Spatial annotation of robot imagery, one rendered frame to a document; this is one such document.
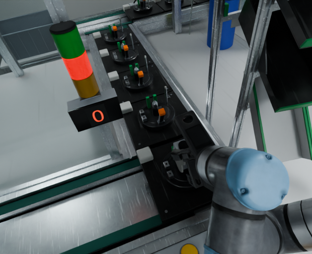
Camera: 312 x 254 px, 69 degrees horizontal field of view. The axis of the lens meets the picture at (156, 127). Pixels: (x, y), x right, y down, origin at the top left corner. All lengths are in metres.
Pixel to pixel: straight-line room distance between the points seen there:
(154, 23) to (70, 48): 1.27
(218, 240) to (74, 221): 0.51
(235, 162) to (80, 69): 0.35
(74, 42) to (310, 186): 0.81
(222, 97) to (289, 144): 0.46
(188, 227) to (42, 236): 0.43
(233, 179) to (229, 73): 1.01
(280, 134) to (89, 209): 0.61
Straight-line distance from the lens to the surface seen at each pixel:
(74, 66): 0.50
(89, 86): 0.53
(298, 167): 0.94
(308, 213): 0.43
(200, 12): 1.84
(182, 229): 0.66
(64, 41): 0.48
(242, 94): 0.66
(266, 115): 0.73
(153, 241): 0.65
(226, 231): 0.34
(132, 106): 0.93
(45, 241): 0.79
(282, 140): 0.75
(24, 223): 0.85
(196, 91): 1.15
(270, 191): 0.32
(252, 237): 0.35
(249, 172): 0.30
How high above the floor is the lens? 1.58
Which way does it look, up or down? 47 degrees down
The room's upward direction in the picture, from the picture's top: 9 degrees counter-clockwise
